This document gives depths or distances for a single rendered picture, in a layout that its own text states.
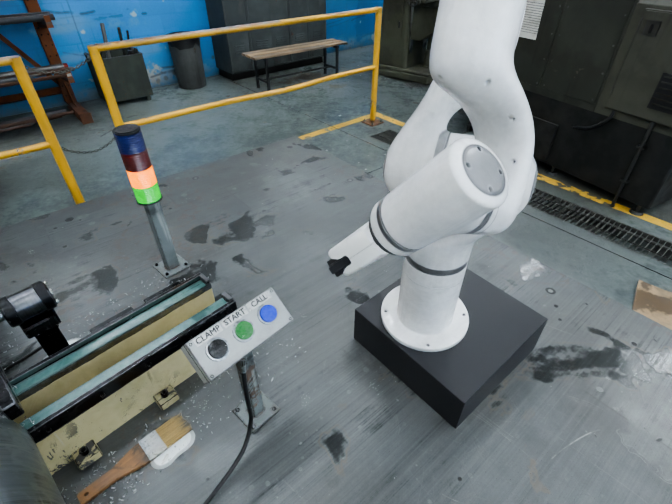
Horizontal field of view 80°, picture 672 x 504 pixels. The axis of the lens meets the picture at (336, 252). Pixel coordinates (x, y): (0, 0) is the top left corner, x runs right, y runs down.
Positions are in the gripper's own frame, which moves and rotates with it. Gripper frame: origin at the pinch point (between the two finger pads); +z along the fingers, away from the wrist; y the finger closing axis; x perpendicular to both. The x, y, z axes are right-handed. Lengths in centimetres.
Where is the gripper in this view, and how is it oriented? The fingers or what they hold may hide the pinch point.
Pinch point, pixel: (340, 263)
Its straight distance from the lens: 67.8
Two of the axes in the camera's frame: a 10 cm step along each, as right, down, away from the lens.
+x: 5.7, 8.2, -0.2
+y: -6.8, 4.6, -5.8
